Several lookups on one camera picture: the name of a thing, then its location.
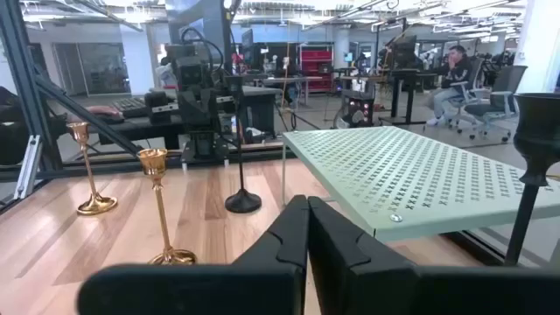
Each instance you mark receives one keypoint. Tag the grey table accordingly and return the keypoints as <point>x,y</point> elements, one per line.
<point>291,79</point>

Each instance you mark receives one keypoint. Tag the black monitor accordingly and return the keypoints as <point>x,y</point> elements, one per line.
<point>404,52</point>

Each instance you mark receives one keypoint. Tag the gold candlestick holder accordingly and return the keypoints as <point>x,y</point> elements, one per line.
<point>95,205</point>
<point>154,163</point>

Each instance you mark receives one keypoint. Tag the black candlestick holder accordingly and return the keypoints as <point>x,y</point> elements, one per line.
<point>539,135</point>
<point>243,202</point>

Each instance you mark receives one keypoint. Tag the office chair with white frame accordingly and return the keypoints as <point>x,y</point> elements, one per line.
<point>470,94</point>

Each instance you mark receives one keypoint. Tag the black computer keyboard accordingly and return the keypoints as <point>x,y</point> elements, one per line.
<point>129,107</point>

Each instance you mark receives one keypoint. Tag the person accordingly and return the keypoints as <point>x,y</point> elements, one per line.
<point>457,72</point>

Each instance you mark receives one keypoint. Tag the dark desk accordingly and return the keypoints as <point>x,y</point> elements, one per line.
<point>144,127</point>

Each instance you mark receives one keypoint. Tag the silver frame bracket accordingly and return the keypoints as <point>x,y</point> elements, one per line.
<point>28,166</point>

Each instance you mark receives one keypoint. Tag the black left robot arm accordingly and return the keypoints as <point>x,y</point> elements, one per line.
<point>203,146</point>

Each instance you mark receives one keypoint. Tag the grey office chair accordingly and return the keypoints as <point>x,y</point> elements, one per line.
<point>507,83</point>

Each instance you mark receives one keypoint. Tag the black aluminium frame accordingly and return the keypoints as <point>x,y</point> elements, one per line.
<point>25,65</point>

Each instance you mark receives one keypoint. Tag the black device with red lights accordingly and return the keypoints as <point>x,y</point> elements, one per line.
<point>356,111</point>

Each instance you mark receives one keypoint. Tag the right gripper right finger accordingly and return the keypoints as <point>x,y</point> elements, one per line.
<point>359,284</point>

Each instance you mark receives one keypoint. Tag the black standing desk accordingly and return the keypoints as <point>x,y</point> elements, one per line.
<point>400,96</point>

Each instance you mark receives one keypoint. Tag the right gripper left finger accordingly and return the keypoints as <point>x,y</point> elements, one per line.
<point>262,284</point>

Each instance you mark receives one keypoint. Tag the red storage shelf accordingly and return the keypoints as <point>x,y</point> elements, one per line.
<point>316,65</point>

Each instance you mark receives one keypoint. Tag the green perforated metal riser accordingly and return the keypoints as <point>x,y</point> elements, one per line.
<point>415,175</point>

